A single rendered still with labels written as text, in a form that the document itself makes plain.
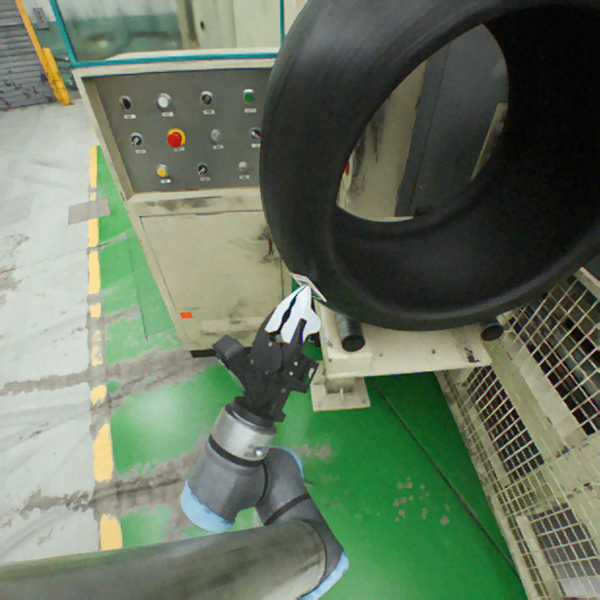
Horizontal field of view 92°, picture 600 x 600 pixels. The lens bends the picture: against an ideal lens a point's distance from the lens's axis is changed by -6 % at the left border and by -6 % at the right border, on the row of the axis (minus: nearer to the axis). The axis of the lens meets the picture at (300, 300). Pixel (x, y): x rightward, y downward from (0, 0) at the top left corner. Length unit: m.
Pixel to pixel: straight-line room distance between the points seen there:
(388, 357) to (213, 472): 0.42
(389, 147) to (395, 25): 0.46
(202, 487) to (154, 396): 1.21
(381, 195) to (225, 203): 0.52
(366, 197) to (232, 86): 0.49
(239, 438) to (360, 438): 1.06
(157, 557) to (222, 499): 0.25
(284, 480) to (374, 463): 0.90
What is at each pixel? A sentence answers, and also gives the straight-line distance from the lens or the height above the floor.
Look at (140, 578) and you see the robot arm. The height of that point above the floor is 1.13.
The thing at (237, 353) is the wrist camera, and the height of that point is 1.05.
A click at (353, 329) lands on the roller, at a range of 0.58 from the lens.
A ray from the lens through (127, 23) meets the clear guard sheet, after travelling 1.06.
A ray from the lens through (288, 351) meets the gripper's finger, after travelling 0.44.
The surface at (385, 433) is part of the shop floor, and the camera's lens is 1.52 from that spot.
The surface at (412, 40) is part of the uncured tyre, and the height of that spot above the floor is 1.35.
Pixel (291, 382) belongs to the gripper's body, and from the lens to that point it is 0.47.
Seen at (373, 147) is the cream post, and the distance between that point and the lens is 0.78.
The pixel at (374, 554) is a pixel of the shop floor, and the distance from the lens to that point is 1.39.
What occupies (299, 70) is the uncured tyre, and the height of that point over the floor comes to 1.32.
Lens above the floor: 1.36
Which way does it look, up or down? 45 degrees down
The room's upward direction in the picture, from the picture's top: straight up
